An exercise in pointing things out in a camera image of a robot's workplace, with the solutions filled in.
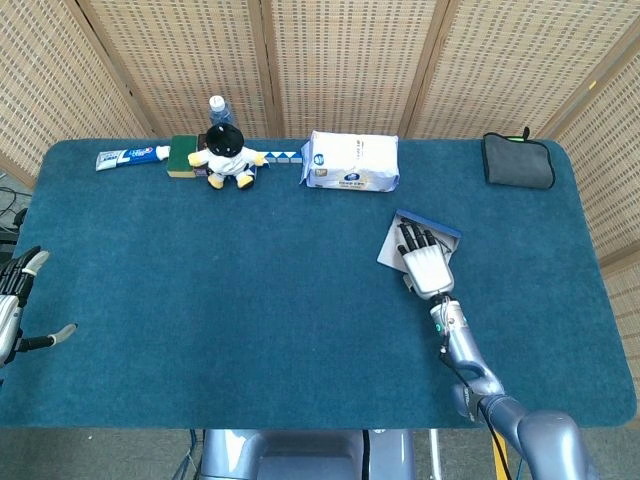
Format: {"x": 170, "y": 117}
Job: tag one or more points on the blue white toothpaste tube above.
{"x": 130, "y": 157}

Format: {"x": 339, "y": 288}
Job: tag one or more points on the dark brown small box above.
{"x": 202, "y": 142}

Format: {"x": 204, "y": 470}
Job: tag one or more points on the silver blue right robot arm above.
{"x": 462, "y": 345}

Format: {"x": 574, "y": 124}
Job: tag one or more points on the green yellow sponge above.
{"x": 181, "y": 155}

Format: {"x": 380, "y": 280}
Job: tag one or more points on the clear plastic water bottle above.
{"x": 220, "y": 114}

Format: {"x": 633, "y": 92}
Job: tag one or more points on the blue folding glasses case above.
{"x": 390, "y": 252}

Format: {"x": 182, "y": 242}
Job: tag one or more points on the white blue tissue pack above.
{"x": 350, "y": 160}

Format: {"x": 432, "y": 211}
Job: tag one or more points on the blue carpet table mat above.
{"x": 200, "y": 300}

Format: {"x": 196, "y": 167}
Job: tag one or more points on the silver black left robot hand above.
{"x": 15, "y": 280}

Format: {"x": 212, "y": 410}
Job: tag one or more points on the grey metal table leg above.
{"x": 436, "y": 455}

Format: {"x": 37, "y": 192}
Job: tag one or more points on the black headed plush doll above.
{"x": 227, "y": 157}

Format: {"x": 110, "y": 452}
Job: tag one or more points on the blue white snake puzzle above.
{"x": 282, "y": 157}

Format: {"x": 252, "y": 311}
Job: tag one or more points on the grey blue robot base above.
{"x": 300, "y": 455}

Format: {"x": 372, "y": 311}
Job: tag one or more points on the folded grey cloth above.
{"x": 517, "y": 162}

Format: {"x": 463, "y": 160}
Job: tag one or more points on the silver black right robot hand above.
{"x": 427, "y": 272}

